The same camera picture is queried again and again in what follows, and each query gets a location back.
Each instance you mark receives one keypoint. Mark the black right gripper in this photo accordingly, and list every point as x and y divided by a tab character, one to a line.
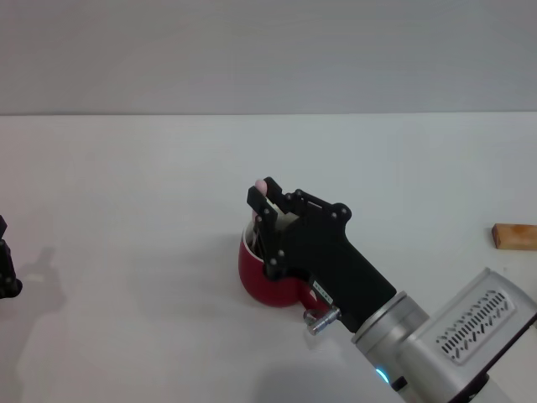
331	260

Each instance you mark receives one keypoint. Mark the red ceramic cup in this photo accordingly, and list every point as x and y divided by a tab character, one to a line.
260	285

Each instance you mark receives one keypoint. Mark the silver metal connector plug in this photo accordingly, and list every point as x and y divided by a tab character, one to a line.
322	321

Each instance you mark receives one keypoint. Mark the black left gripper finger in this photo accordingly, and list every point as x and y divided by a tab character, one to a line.
8	277

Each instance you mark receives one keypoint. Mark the wooden spoon rest block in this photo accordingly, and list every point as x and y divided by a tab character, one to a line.
514	237

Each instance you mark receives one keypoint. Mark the pink spoon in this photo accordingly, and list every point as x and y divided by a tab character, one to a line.
261	185

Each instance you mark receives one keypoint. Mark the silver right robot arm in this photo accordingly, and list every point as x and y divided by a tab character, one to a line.
432	344

